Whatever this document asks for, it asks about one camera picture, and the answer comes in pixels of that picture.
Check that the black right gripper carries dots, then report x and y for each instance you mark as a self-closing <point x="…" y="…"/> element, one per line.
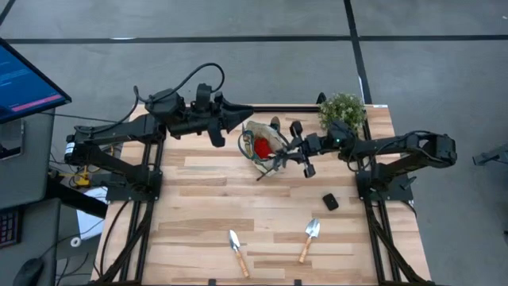
<point x="315" y="145"/>

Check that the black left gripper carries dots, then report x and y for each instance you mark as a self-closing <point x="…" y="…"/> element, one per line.
<point x="204" y="115"/>

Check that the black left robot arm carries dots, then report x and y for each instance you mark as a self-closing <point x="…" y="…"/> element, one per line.
<point x="119" y="131"/>

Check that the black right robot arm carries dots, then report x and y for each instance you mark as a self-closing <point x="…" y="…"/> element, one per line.
<point x="381" y="145"/>

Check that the cream green gardening bag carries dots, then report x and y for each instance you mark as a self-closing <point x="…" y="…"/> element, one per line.
<point x="274" y="137"/>

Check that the white flowering plant black pot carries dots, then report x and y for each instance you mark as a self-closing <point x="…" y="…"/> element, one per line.
<point x="341" y="109"/>

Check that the small black rounded object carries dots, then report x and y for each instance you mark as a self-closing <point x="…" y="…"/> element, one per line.
<point x="330" y="202"/>

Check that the yellow clamp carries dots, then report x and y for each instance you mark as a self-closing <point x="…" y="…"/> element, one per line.
<point x="82" y="180"/>

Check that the white paper sheet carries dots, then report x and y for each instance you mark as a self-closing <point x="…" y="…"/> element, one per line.
<point x="89" y="222"/>

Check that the black stand leg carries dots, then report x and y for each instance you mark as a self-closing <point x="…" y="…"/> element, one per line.
<point x="490" y="157"/>

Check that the white tape roll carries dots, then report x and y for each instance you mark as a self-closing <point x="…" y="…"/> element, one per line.
<point x="71" y="242"/>

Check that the monitor with blue screen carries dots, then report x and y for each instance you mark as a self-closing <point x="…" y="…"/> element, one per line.
<point x="24" y="87"/>

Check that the dark keyboard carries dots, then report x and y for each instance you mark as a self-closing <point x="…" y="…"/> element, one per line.
<point x="8" y="228"/>

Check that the black computer mouse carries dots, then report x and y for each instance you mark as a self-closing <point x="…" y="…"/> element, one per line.
<point x="28" y="272"/>

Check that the black table edge rail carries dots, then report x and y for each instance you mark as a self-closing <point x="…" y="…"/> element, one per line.
<point x="285" y="108"/>

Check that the black aluminium frame rails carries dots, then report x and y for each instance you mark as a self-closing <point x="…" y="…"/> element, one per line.
<point x="145" y="214"/>
<point x="371" y="214"/>

